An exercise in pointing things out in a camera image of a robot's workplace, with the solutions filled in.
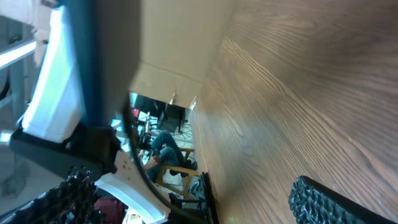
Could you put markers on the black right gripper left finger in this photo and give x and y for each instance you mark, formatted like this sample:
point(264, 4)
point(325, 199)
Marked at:
point(71, 201)

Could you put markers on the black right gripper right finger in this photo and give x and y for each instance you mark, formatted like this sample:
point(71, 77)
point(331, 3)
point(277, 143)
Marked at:
point(313, 202)

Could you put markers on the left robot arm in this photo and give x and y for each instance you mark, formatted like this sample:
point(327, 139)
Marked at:
point(90, 60)

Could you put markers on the seated person in jeans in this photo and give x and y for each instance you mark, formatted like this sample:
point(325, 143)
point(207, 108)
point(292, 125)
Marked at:
point(169, 153)

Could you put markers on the wooden chair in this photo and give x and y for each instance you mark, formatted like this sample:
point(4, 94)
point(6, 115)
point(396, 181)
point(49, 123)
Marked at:
point(177, 180)

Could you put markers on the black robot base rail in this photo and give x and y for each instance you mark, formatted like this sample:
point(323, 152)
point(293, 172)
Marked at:
point(200, 209)

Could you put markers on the cardboard box wall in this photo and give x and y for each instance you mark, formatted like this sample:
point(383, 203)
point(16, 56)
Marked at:
point(179, 41)

